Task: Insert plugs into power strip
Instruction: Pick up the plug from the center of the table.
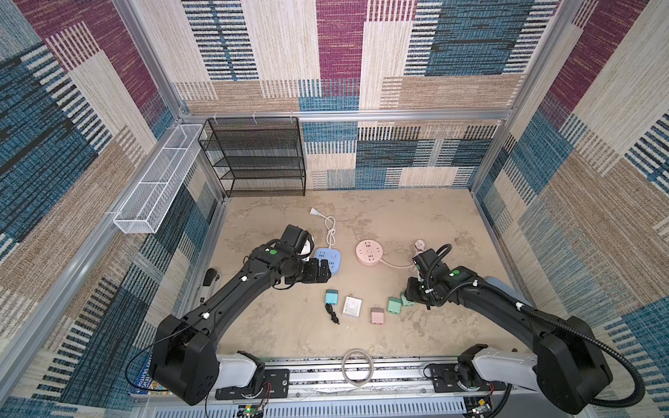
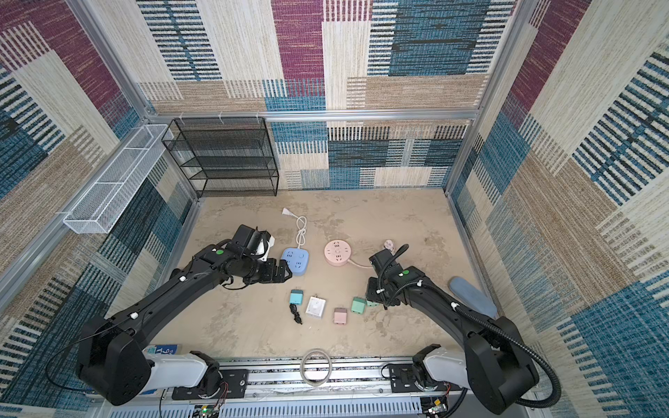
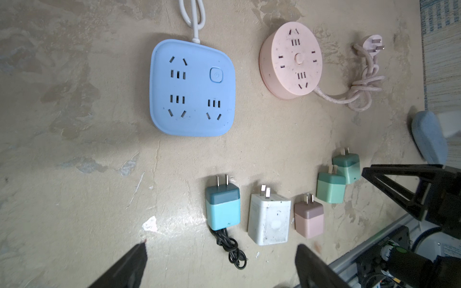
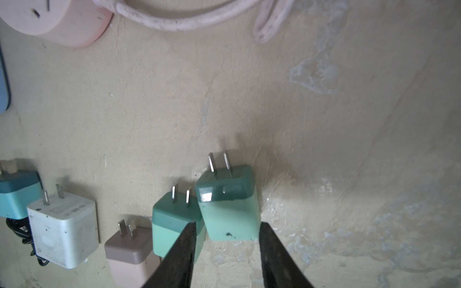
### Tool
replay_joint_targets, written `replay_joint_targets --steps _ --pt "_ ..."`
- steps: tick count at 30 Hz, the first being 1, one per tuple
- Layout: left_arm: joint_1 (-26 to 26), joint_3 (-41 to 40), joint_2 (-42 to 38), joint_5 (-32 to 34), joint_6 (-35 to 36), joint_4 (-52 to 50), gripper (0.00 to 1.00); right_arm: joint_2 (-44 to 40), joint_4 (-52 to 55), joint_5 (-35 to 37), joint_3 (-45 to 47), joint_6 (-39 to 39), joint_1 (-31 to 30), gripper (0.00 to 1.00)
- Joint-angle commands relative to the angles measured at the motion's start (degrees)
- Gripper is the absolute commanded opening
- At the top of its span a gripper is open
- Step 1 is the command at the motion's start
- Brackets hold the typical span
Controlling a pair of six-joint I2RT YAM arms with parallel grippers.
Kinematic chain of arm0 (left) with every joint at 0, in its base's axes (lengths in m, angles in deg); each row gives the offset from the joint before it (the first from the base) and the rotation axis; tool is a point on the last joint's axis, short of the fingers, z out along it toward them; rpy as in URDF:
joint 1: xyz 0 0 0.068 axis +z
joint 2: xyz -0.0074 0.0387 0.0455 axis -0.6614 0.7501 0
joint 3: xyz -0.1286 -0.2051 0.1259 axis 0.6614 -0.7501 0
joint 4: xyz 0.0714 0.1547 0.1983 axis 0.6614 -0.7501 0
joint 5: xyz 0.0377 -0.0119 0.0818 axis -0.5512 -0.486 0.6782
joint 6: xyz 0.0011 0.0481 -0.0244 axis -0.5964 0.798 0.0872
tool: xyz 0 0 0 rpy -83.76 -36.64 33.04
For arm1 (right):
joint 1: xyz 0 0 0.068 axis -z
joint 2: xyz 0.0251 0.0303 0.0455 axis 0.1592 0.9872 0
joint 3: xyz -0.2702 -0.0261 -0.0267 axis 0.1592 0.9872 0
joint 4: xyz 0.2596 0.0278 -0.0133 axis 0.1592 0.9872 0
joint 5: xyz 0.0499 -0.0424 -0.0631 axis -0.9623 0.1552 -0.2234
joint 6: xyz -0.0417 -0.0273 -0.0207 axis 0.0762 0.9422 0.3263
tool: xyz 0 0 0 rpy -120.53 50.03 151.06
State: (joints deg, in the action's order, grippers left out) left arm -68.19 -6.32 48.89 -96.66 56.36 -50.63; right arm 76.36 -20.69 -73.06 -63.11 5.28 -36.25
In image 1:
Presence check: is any light green plug adapter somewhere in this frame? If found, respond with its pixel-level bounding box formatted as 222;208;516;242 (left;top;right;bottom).
401;293;415;307

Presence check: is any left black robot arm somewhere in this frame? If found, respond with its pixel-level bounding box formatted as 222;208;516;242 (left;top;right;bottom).
148;240;332;406

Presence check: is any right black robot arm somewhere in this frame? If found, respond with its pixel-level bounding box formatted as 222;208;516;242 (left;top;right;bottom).
405;244;646;415

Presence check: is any blue square power strip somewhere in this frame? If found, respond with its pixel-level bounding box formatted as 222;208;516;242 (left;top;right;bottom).
314;248;341;275

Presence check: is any pink round power strip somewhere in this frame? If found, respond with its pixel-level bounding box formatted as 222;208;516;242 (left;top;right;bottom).
355;240;383;268

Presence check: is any teal plug adapter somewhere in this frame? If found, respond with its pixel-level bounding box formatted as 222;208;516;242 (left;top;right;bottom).
325;289;339;306

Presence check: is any white square plug adapter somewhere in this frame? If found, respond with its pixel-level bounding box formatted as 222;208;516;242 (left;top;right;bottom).
343;296;362;318

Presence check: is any pink plug adapter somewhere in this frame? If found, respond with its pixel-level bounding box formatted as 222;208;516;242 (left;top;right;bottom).
370;308;385;325

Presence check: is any white cable with plug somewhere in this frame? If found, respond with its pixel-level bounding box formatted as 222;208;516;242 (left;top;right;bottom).
309;207;338;250

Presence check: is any grey cable ring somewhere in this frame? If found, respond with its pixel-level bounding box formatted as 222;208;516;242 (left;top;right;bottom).
341;348;376;388

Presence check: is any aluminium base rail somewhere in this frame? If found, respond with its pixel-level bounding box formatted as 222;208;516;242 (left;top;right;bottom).
130;356;576;418

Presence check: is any black wire shelf rack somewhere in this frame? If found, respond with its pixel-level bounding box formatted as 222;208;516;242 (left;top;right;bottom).
200;117;307;198

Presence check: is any white mesh wall basket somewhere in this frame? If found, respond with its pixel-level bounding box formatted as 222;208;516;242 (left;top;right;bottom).
113;125;203;234

